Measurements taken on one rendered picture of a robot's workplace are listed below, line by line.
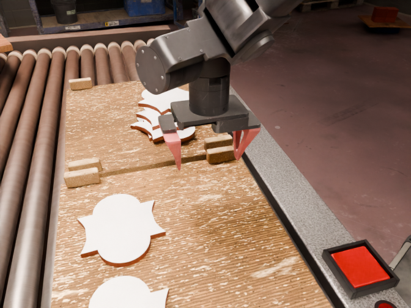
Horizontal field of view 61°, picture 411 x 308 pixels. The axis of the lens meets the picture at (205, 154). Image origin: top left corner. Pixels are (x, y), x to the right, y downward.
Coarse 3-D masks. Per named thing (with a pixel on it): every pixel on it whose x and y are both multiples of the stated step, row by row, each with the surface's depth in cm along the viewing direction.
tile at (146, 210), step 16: (96, 208) 58; (112, 208) 58; (128, 208) 58; (144, 208) 58; (80, 224) 56; (96, 224) 55; (112, 224) 55; (128, 224) 55; (144, 224) 55; (96, 240) 52; (112, 240) 52; (128, 240) 52; (144, 240) 52; (112, 256) 50; (128, 256) 50; (144, 256) 51
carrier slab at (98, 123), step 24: (72, 96) 94; (96, 96) 94; (120, 96) 94; (72, 120) 83; (96, 120) 83; (120, 120) 83; (72, 144) 75; (96, 144) 75; (120, 144) 75; (144, 144) 75; (192, 144) 75; (120, 168) 68; (144, 168) 70
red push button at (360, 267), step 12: (336, 252) 53; (348, 252) 53; (360, 252) 53; (348, 264) 51; (360, 264) 51; (372, 264) 51; (348, 276) 49; (360, 276) 49; (372, 276) 49; (384, 276) 49
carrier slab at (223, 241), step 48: (96, 192) 62; (144, 192) 62; (192, 192) 62; (240, 192) 62; (192, 240) 54; (240, 240) 54; (288, 240) 54; (96, 288) 47; (192, 288) 47; (240, 288) 47; (288, 288) 47
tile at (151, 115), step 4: (144, 108) 81; (148, 108) 81; (140, 112) 80; (144, 112) 80; (148, 112) 80; (152, 112) 80; (156, 112) 80; (168, 112) 80; (136, 116) 80; (140, 116) 79; (144, 116) 79; (148, 116) 78; (152, 116) 78; (156, 116) 78; (148, 120) 78; (152, 120) 77; (156, 120) 77; (152, 124) 76; (156, 124) 76; (176, 124) 76; (152, 128) 75; (156, 128) 76; (184, 128) 76
